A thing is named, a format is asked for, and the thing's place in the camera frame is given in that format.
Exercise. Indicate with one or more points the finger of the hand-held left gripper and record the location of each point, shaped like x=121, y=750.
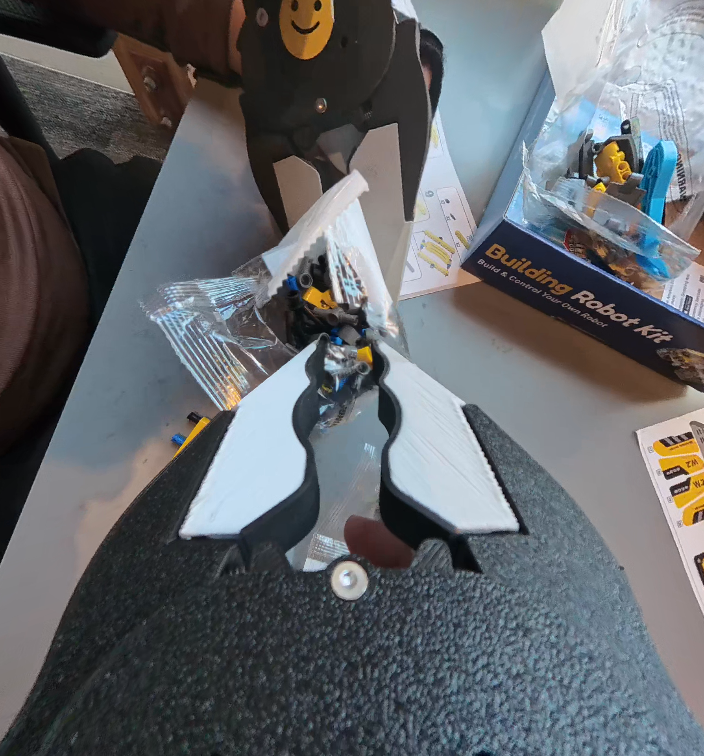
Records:
x=387, y=177
x=296, y=189

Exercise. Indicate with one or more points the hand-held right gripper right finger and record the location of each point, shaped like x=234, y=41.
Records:
x=440, y=466

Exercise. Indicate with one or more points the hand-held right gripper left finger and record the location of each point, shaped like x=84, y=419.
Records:
x=251, y=472

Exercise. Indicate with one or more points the clear bag of dark parts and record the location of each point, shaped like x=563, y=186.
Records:
x=322, y=248

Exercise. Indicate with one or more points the person's left forearm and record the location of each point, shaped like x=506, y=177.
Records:
x=180, y=35

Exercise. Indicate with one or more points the person's right hand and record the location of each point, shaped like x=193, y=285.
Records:
x=375, y=543

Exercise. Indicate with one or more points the short yellow beam with pins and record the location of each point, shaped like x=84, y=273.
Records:
x=195, y=437

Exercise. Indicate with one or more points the instruction booklet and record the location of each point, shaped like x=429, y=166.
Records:
x=440, y=254

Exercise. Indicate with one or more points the blue robot kit box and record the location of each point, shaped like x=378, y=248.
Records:
x=564, y=295

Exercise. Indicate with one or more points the yellow black sticker sheet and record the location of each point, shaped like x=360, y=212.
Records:
x=682, y=472

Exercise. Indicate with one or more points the clear bag with blue part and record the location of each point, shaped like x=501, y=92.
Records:
x=659, y=177

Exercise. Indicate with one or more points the large clear plastic bag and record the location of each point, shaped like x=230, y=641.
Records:
x=653, y=59

